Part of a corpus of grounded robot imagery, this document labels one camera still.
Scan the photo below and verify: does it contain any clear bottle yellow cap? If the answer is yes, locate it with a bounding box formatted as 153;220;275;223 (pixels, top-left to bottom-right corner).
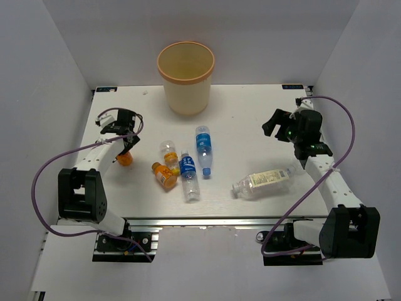
159;140;180;176

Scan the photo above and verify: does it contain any orange juice bottle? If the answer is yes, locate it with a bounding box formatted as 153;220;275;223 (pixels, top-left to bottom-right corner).
152;162;177;190

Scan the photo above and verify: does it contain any large clear bottle beige label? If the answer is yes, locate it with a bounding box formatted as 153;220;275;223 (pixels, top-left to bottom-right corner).
232;166;297;201

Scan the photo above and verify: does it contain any blue label bottle white cap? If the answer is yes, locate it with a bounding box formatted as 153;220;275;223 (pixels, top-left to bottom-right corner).
179;150;201;202

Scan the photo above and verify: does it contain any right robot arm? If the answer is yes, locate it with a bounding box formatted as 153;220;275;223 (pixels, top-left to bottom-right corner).
262;109;380;258

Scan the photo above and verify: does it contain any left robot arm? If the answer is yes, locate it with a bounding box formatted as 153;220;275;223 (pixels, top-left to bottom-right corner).
58;108;143;250

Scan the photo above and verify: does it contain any beige plastic bin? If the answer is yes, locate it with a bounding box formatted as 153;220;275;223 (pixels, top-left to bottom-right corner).
157;41;216;116

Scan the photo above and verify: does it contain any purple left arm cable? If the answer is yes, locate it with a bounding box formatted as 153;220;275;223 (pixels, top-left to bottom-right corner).
31;108;154;263

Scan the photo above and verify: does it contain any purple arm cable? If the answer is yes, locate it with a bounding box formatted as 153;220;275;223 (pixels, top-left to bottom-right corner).
31;108;154;263
261;95;357;258

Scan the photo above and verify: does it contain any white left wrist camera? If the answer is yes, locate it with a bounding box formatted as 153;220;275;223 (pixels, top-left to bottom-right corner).
95;114;115;128

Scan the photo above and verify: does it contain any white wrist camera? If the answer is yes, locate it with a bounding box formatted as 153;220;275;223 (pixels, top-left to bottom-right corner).
95;114;115;128
291;98;314;119

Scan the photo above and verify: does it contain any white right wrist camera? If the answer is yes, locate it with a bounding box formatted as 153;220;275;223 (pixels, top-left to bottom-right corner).
291;98;314;119

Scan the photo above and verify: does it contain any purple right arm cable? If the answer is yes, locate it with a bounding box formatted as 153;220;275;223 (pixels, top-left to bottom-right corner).
261;95;357;258

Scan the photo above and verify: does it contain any aluminium right side rail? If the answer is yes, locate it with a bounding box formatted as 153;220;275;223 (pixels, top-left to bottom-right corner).
305;85;314;96

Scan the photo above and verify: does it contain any aluminium rail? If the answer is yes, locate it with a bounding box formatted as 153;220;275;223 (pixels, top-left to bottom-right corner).
305;85;314;96
56;216;330;229

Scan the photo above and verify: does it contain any aluminium front rail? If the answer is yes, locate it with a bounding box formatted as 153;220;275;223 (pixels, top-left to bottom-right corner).
56;216;330;229

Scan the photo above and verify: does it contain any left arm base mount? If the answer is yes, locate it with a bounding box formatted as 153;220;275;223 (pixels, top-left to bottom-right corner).
92;228;159;263

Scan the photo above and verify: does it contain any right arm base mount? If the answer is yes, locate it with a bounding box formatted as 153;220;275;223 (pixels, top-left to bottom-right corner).
263;223;323;267

